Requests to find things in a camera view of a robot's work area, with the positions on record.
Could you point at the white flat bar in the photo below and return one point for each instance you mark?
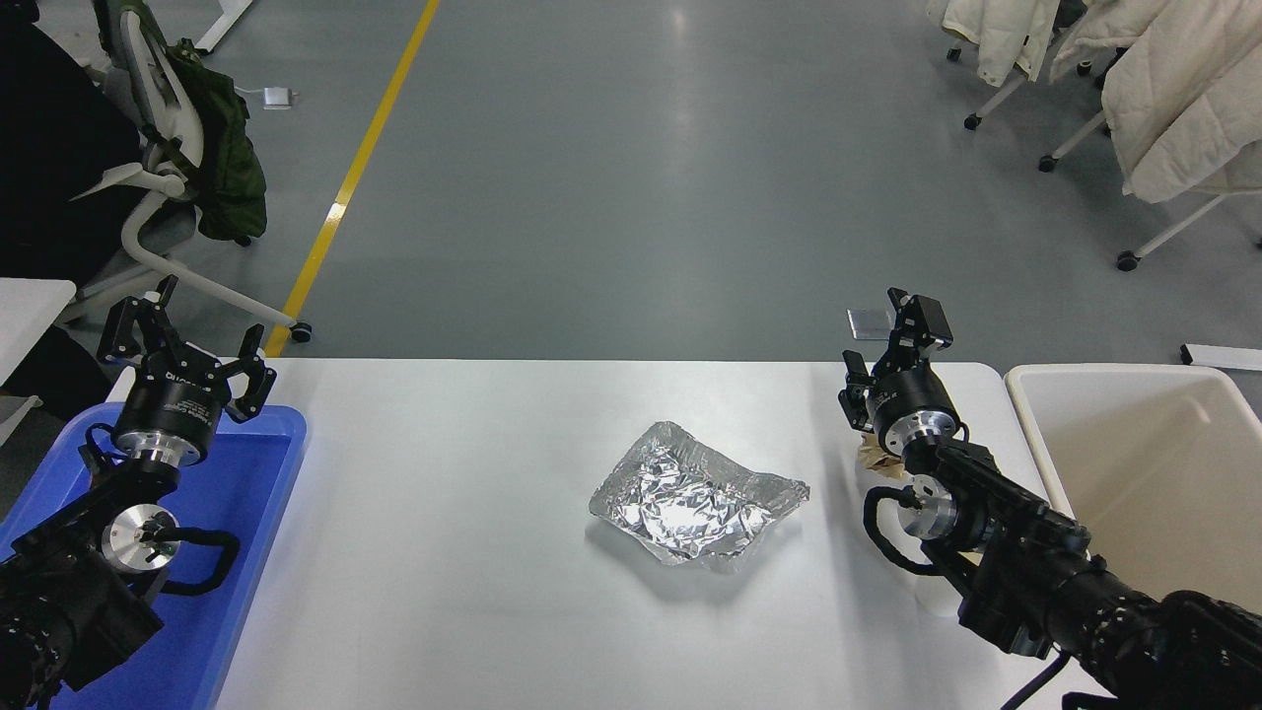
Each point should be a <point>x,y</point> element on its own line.
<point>1223,357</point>

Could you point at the person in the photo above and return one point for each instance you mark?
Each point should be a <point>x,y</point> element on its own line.
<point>49,148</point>

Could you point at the tan paper ball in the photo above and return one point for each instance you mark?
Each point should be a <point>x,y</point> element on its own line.
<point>873,461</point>

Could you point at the small white side table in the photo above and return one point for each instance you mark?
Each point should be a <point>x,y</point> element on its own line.
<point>30,316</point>

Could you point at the white desk leg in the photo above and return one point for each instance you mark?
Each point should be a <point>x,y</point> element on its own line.
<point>222,25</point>

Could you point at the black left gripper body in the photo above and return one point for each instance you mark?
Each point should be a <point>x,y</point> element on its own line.
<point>173,404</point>

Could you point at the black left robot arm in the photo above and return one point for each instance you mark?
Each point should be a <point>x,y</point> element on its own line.
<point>59,592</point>

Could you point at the grey white office chair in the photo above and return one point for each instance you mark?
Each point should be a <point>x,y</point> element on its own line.
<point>148,69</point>

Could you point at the silver floor plate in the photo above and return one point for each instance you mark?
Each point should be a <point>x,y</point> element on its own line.
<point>868,323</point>

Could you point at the blue plastic tray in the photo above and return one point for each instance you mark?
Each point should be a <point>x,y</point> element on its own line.
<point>246,513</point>

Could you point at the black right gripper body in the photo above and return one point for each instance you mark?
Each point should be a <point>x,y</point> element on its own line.
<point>907,394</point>

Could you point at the silver foil tray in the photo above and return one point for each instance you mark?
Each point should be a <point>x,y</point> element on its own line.
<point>690,503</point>

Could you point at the large pale plastic bin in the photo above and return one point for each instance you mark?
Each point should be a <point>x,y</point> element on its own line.
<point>1134,444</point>

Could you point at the dark green jacket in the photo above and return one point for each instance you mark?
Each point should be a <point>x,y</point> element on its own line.
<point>227,158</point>

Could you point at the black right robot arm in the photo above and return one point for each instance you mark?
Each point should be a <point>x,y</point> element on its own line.
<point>1035,562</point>

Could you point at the white rolling chair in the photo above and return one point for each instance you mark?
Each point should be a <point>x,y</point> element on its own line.
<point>996,99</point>
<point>1075,138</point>
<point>1173,232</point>

